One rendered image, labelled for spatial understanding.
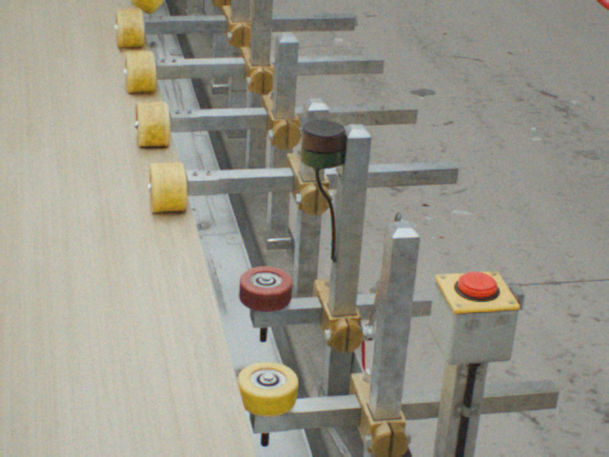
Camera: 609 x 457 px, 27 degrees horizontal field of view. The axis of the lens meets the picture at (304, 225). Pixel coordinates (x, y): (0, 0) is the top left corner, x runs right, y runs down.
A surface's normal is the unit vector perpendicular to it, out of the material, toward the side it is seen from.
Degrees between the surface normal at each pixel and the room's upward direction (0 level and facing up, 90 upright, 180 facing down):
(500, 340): 90
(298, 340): 0
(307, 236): 90
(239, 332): 0
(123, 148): 0
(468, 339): 90
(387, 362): 90
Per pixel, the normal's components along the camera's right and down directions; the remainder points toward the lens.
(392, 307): 0.20, 0.48
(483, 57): 0.06, -0.87
